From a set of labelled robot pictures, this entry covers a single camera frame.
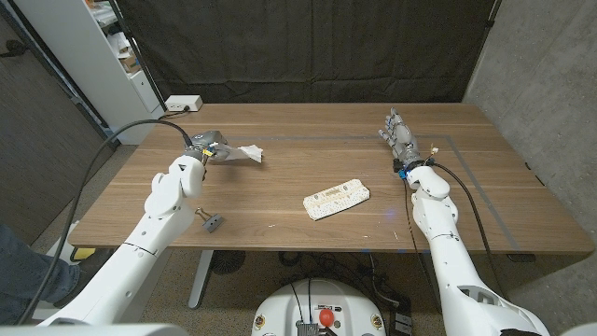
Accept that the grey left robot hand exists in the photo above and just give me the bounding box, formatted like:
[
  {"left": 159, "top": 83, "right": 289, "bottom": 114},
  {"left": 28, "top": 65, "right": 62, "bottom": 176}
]
[{"left": 184, "top": 130, "right": 229, "bottom": 162}]

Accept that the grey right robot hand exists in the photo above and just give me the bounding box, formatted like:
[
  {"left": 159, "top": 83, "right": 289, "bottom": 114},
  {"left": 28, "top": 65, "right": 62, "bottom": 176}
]
[{"left": 378, "top": 107, "right": 420, "bottom": 170}]

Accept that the white paper towel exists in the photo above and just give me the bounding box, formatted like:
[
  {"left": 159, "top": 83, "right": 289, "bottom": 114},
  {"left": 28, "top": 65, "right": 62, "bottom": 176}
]
[{"left": 209, "top": 143, "right": 264, "bottom": 164}]

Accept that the white patterned pen bag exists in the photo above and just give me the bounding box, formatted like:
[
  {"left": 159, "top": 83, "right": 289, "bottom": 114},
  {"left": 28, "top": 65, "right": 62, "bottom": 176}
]
[{"left": 302, "top": 178, "right": 371, "bottom": 221}]

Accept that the white power strip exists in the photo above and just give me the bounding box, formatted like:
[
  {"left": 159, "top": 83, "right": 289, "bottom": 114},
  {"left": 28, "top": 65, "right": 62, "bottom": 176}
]
[{"left": 164, "top": 94, "right": 204, "bottom": 113}]

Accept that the grey binder clip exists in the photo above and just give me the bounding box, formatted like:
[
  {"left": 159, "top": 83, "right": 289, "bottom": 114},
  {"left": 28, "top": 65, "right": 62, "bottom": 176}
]
[{"left": 194, "top": 206, "right": 225, "bottom": 234}]

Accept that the black backdrop stand pole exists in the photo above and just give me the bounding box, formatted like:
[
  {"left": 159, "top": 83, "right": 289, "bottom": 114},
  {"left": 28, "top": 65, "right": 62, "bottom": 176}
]
[{"left": 107, "top": 0, "right": 168, "bottom": 112}]

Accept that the brown cardboard box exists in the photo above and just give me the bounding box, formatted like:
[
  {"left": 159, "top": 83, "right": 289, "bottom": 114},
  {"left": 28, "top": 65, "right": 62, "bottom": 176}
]
[{"left": 118, "top": 54, "right": 142, "bottom": 74}]

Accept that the black round ribbed disc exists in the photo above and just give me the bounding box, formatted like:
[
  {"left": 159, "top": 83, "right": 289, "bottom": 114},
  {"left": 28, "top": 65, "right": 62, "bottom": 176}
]
[{"left": 209, "top": 250, "right": 247, "bottom": 275}]

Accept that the white shelf cabinet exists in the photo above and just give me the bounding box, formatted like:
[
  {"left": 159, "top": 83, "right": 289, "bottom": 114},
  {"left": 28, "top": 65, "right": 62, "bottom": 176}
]
[{"left": 13, "top": 0, "right": 165, "bottom": 146}]

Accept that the white table leg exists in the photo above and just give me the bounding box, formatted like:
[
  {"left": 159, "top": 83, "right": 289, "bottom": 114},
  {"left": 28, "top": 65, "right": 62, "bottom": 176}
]
[{"left": 187, "top": 249, "right": 215, "bottom": 310}]

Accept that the yellow floor object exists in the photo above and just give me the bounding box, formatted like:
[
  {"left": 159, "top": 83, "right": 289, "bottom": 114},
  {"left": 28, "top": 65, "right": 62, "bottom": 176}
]
[{"left": 69, "top": 246, "right": 97, "bottom": 262}]

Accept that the black floor power strip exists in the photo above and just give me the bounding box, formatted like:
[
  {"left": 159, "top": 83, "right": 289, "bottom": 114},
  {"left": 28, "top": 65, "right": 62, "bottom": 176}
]
[{"left": 389, "top": 298, "right": 414, "bottom": 336}]

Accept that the white robot torso base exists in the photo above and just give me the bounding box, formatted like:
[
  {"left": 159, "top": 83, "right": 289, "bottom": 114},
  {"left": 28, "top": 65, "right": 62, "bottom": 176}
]
[{"left": 251, "top": 278, "right": 387, "bottom": 336}]

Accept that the person leg in blue jeans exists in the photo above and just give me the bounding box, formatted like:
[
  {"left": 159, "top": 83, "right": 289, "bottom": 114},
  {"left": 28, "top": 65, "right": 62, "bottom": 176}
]
[{"left": 0, "top": 223, "right": 83, "bottom": 326}]

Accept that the black plug cable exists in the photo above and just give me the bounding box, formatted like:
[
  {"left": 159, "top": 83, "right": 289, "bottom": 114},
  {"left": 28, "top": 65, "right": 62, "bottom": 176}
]
[{"left": 157, "top": 105, "right": 191, "bottom": 122}]

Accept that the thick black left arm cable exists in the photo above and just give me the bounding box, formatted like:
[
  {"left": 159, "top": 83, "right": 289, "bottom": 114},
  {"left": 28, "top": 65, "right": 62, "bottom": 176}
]
[{"left": 16, "top": 119, "right": 194, "bottom": 326}]

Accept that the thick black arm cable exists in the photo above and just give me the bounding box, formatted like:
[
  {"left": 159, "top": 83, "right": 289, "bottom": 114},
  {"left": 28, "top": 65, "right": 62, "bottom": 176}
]
[
  {"left": 16, "top": 119, "right": 194, "bottom": 326},
  {"left": 428, "top": 160, "right": 507, "bottom": 298}
]

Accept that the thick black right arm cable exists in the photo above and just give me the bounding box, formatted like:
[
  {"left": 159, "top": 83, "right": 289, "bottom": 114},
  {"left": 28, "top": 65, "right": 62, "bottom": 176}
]
[{"left": 428, "top": 160, "right": 507, "bottom": 298}]

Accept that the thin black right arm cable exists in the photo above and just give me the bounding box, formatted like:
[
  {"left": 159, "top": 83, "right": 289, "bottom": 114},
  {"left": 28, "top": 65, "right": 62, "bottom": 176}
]
[{"left": 401, "top": 176, "right": 442, "bottom": 314}]

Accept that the black floor cable bundle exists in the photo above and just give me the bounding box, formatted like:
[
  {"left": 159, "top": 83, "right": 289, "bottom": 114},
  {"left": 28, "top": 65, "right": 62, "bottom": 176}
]
[{"left": 278, "top": 251, "right": 389, "bottom": 305}]

